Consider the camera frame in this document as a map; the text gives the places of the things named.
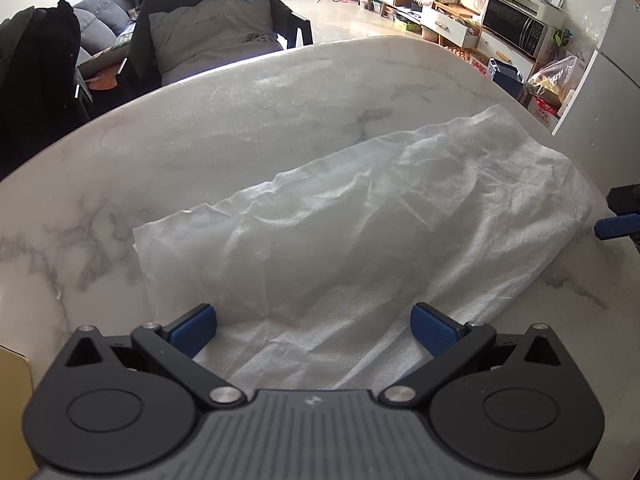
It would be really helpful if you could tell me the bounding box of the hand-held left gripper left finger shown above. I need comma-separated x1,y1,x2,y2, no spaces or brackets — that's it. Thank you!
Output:
64,304,248,407

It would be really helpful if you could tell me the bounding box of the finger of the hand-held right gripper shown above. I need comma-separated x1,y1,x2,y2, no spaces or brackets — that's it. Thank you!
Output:
594,212,640,241
607,186,640,211

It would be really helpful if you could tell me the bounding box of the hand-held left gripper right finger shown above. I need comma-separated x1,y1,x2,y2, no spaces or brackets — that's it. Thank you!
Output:
378,302,567,407

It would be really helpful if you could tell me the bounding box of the white shopping bag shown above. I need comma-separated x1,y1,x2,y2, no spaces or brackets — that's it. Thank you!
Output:
132,104,598,392

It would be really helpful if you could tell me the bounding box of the clear plastic bag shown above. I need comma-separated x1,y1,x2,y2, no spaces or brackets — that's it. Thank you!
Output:
525,55,587,107

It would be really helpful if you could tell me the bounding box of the white refrigerator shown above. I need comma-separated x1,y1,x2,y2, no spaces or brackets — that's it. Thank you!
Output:
551,0,640,137

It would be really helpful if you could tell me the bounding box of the blue storage box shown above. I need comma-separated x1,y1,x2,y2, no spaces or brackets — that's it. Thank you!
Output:
489,57,526,98

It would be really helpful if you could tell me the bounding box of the yellow cardboard box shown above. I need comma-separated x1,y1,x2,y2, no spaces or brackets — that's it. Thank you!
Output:
0,346,35,480

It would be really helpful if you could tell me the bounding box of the black microwave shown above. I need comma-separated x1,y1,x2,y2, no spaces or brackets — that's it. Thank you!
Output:
480,0,548,59

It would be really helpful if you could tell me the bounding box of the white wooden TV cabinet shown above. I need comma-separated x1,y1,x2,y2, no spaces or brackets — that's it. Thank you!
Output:
352,0,541,81

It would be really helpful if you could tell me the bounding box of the black coat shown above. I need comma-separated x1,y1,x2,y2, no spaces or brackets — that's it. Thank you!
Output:
0,0,96,181

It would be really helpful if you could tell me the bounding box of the grey cushion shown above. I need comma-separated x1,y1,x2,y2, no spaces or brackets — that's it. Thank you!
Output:
148,0,282,75

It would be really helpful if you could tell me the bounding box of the grey sofa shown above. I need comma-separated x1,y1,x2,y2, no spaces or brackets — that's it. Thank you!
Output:
72,0,151,58

